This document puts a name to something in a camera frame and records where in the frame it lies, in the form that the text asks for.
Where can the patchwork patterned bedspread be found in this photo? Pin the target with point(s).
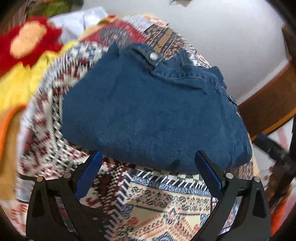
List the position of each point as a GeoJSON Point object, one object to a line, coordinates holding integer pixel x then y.
{"type": "Point", "coordinates": [150, 208]}

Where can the red plush toy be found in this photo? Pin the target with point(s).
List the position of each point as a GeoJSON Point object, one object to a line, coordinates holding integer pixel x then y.
{"type": "Point", "coordinates": [13, 60]}

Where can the wooden wardrobe frame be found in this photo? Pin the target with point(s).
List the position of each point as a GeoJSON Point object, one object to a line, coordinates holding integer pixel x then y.
{"type": "Point", "coordinates": [290, 44]}

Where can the yellow cloth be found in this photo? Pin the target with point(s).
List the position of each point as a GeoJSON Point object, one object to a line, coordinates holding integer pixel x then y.
{"type": "Point", "coordinates": [23, 88]}

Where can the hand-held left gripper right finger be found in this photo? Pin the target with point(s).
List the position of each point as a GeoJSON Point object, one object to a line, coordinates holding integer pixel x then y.
{"type": "Point", "coordinates": [209, 173]}

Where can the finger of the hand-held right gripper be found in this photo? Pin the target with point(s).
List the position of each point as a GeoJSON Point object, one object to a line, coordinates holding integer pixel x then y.
{"type": "Point", "coordinates": [266, 142]}

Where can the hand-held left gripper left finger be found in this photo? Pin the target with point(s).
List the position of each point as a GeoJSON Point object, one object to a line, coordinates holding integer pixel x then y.
{"type": "Point", "coordinates": [89, 176]}

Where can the blue denim jacket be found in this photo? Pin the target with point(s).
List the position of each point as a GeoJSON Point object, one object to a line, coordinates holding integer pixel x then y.
{"type": "Point", "coordinates": [150, 115]}

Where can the white bed sheet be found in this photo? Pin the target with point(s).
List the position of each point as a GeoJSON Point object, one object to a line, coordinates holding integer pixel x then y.
{"type": "Point", "coordinates": [74, 22]}

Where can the tan cloth with orange trim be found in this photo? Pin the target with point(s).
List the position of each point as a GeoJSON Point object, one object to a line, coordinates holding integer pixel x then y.
{"type": "Point", "coordinates": [9, 143]}

